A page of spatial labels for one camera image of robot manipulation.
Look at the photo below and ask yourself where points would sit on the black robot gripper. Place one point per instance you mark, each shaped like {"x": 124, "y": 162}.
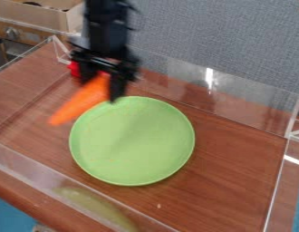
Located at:
{"x": 100, "y": 50}

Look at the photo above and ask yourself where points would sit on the orange toy carrot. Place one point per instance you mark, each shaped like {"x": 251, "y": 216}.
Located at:
{"x": 92, "y": 94}

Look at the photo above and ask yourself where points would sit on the red plastic block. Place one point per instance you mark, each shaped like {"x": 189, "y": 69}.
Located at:
{"x": 75, "y": 69}

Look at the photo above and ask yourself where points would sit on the cardboard box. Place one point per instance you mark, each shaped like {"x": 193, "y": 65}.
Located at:
{"x": 55, "y": 14}

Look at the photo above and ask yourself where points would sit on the green round plate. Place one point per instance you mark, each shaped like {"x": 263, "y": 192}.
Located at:
{"x": 133, "y": 142}

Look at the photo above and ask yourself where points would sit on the clear acrylic tray walls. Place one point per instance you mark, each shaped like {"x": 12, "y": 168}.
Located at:
{"x": 220, "y": 193}

